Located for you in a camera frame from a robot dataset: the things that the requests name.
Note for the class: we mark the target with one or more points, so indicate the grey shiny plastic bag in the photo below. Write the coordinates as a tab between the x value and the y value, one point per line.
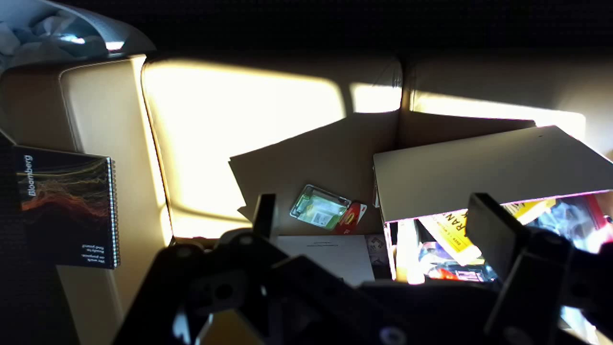
58	29

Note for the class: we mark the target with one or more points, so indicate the small red packet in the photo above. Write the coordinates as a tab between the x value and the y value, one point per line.
353	217

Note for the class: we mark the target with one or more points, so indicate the dark spiral notebook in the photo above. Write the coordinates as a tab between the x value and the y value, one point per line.
63	203

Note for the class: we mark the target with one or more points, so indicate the yellow paperback book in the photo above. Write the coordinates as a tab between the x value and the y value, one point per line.
450	232

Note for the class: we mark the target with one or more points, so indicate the open cardboard box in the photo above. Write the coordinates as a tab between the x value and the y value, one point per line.
241	126
485	165

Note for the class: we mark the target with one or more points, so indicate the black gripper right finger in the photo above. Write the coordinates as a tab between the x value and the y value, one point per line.
533	287

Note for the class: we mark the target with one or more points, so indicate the white printed paper sheet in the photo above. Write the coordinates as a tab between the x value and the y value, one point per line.
326	251

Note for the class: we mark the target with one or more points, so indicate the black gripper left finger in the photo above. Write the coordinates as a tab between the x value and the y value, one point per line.
192	280

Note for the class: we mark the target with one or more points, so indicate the small green card package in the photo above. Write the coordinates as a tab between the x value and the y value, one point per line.
318	205

